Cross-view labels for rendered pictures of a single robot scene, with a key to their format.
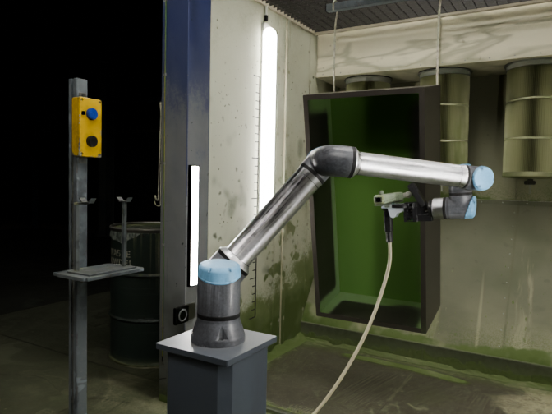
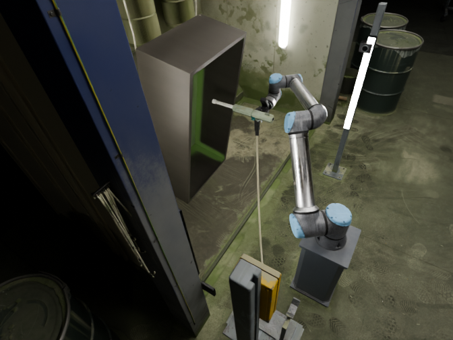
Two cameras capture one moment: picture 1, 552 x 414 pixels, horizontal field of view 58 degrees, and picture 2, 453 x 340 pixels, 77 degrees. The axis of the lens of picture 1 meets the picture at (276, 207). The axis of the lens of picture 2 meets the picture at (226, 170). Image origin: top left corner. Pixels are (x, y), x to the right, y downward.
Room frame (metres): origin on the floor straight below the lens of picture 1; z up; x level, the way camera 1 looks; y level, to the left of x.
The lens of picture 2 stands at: (2.28, 1.20, 2.28)
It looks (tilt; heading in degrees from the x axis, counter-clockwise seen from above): 45 degrees down; 275
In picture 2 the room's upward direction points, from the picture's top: 5 degrees counter-clockwise
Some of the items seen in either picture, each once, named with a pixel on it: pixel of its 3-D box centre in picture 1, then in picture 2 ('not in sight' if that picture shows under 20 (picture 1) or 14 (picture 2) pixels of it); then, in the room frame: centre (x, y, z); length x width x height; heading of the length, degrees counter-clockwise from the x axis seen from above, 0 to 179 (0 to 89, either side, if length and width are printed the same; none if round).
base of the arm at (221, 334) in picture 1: (218, 325); (331, 233); (1.74, 0.19, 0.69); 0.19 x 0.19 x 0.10
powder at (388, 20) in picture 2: not in sight; (383, 20); (0.39, -2.96, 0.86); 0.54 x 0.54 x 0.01
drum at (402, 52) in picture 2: not in sight; (383, 73); (0.48, -2.31, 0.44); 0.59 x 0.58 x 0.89; 74
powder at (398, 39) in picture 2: not in sight; (395, 40); (0.48, -2.31, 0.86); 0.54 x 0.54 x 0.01
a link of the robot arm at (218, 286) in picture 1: (218, 286); (335, 220); (1.75, 0.19, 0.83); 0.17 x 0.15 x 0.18; 8
